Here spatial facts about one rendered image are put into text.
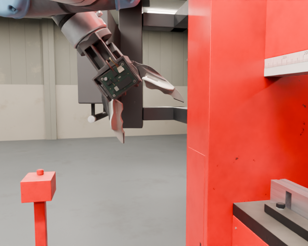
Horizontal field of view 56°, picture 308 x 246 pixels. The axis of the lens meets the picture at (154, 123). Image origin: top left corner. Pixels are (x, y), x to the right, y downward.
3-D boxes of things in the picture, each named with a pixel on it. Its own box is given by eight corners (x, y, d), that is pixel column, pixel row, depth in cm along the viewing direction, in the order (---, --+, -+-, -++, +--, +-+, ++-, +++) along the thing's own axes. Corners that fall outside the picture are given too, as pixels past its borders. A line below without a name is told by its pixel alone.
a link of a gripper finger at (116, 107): (104, 149, 55) (103, 100, 53) (110, 140, 61) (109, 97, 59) (120, 149, 55) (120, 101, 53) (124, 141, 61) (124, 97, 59)
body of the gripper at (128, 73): (109, 107, 52) (67, 50, 50) (117, 101, 60) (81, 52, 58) (143, 82, 51) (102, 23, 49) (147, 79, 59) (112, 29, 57)
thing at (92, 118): (105, 115, 162) (105, 101, 162) (111, 115, 162) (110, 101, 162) (87, 123, 118) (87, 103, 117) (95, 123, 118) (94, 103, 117)
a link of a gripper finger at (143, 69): (160, 95, 57) (118, 81, 57) (160, 94, 59) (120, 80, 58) (168, 72, 56) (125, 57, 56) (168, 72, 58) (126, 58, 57)
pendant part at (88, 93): (99, 101, 155) (98, 32, 151) (121, 101, 155) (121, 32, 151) (77, 103, 110) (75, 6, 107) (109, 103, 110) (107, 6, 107)
